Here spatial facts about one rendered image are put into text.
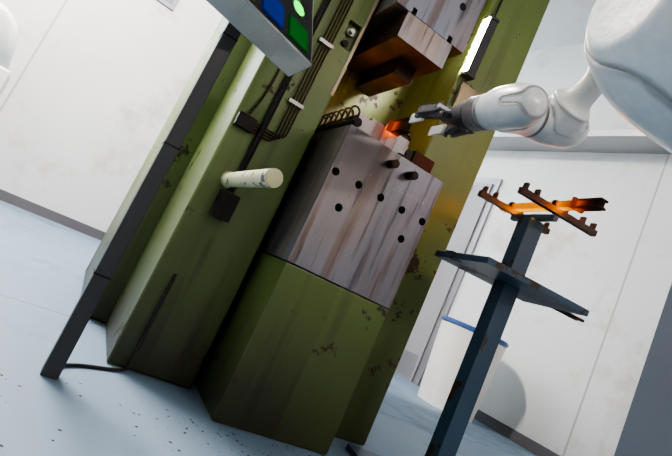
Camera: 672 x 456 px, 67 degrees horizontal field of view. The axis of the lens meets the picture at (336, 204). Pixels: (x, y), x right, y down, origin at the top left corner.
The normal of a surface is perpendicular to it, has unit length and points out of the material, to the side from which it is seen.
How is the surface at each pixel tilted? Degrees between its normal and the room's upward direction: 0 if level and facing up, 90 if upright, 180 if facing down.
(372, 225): 90
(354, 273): 90
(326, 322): 90
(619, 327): 90
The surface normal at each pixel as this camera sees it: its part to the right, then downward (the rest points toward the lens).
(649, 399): -0.72, -0.43
